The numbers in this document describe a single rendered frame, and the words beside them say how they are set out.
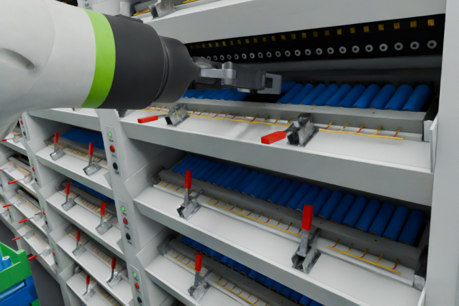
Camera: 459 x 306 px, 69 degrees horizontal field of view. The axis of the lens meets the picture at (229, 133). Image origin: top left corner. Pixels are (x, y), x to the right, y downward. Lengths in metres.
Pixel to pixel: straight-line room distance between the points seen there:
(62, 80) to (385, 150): 0.33
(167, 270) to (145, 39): 0.64
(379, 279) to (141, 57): 0.40
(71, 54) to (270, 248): 0.41
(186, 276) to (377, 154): 0.56
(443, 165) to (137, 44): 0.31
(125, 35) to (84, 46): 0.04
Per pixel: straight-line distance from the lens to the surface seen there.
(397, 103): 0.46
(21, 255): 1.14
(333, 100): 0.49
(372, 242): 0.52
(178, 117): 0.62
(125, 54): 0.32
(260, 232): 0.59
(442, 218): 0.39
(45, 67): 0.29
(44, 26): 0.29
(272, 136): 0.39
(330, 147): 0.42
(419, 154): 0.40
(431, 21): 0.51
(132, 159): 0.80
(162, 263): 0.90
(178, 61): 0.36
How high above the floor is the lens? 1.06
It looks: 14 degrees down
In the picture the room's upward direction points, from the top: 5 degrees counter-clockwise
